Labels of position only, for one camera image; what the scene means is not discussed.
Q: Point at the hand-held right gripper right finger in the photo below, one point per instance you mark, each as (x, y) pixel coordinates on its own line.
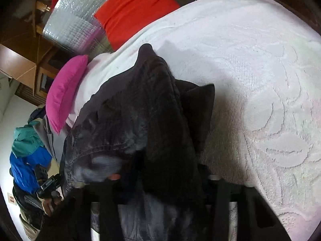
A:
(223, 205)

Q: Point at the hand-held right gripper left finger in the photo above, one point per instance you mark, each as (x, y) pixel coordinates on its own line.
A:
(110, 205)

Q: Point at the black quilted jacket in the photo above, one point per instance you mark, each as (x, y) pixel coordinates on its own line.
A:
(150, 118)

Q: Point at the person's left hand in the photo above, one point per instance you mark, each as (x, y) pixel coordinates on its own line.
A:
(50, 203)

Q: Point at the blue jacket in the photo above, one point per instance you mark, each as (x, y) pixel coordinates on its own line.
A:
(27, 168)

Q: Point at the teal jacket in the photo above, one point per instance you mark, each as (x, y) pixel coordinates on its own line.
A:
(25, 143)

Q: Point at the gray coat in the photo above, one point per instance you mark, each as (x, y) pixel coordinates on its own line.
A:
(45, 135)

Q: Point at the navy garment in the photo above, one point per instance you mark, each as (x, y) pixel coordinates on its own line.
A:
(37, 114)

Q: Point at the pink pillow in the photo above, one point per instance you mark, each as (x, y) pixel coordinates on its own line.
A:
(65, 93)

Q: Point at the wooden cabinet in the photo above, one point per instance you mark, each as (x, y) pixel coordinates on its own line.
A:
(22, 62)

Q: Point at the silver foil insulation mat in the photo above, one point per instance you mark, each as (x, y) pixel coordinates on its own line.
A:
(72, 25)

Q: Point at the red pillow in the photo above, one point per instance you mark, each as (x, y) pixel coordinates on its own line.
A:
(130, 12)

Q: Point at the wall socket plate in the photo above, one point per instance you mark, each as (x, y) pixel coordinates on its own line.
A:
(10, 197)

